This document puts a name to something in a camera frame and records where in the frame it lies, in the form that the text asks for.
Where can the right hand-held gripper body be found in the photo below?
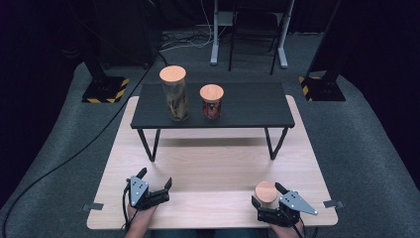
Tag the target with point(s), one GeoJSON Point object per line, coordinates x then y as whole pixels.
{"type": "Point", "coordinates": [295, 201]}

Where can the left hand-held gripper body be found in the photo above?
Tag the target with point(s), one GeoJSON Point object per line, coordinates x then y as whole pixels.
{"type": "Point", "coordinates": [138, 190]}

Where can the short jar with pale contents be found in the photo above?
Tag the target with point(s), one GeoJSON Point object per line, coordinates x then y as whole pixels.
{"type": "Point", "coordinates": [266, 191]}

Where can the black desktop shelf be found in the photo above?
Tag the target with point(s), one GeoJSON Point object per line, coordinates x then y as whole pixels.
{"type": "Point", "coordinates": [251, 104]}

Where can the short jar with red contents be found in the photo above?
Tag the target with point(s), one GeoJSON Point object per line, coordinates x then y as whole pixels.
{"type": "Point", "coordinates": [211, 92]}

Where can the tall glass jar wooden lid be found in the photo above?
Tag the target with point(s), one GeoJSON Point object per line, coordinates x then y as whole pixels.
{"type": "Point", "coordinates": [172, 74]}

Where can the person's left hand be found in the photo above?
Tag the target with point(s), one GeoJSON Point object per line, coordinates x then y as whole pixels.
{"type": "Point", "coordinates": [142, 221]}

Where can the person's right hand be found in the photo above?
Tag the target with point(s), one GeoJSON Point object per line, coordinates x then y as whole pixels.
{"type": "Point", "coordinates": [284, 232]}

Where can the grey tape tab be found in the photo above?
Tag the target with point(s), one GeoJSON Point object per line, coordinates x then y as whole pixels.
{"type": "Point", "coordinates": [335, 204]}
{"type": "Point", "coordinates": [92, 206]}

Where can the black stand with striped base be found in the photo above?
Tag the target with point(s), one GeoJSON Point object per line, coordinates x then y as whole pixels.
{"type": "Point", "coordinates": [325, 89]}
{"type": "Point", "coordinates": [105, 90]}

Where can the white desk leg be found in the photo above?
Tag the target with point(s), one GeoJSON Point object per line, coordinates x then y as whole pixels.
{"type": "Point", "coordinates": [282, 49]}
{"type": "Point", "coordinates": [215, 39]}

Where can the dark cabinet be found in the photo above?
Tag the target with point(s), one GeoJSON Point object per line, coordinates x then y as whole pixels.
{"type": "Point", "coordinates": [128, 29]}

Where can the black chair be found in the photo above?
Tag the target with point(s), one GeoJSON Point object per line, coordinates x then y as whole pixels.
{"type": "Point", "coordinates": [254, 20]}

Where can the white power box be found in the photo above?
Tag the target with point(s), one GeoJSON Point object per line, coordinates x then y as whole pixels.
{"type": "Point", "coordinates": [226, 19]}

